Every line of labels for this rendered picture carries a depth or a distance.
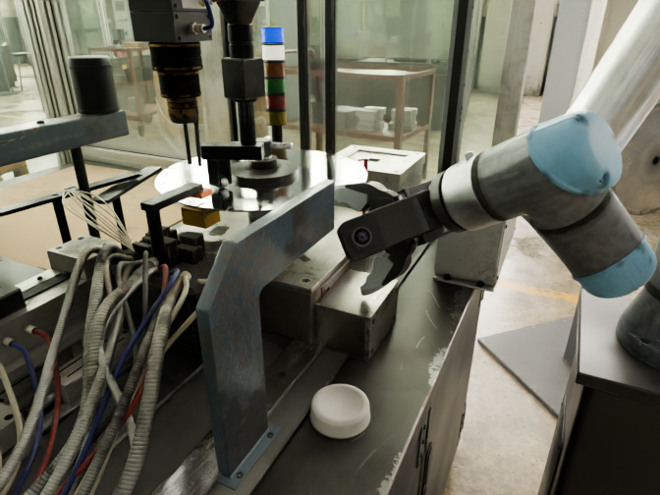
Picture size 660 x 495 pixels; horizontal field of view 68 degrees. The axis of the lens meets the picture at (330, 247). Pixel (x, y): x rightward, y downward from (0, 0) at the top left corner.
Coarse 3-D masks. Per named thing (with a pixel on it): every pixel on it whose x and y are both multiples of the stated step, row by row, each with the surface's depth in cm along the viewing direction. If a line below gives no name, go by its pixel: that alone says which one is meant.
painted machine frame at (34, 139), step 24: (72, 72) 69; (96, 72) 70; (96, 96) 71; (48, 120) 68; (72, 120) 68; (96, 120) 71; (120, 120) 75; (0, 144) 60; (24, 144) 62; (48, 144) 65; (72, 144) 68
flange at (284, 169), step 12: (276, 156) 77; (240, 168) 76; (252, 168) 75; (264, 168) 75; (276, 168) 76; (288, 168) 76; (240, 180) 73; (252, 180) 72; (264, 180) 72; (276, 180) 73
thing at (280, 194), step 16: (192, 160) 84; (240, 160) 84; (288, 160) 84; (304, 160) 84; (320, 160) 84; (336, 160) 84; (160, 176) 76; (176, 176) 76; (192, 176) 76; (304, 176) 76; (320, 176) 76; (336, 176) 76; (352, 176) 76; (160, 192) 69; (224, 192) 69; (240, 192) 69; (256, 192) 69; (272, 192) 69; (288, 192) 69; (208, 208) 63; (224, 208) 63; (240, 208) 63; (256, 208) 63; (272, 208) 63
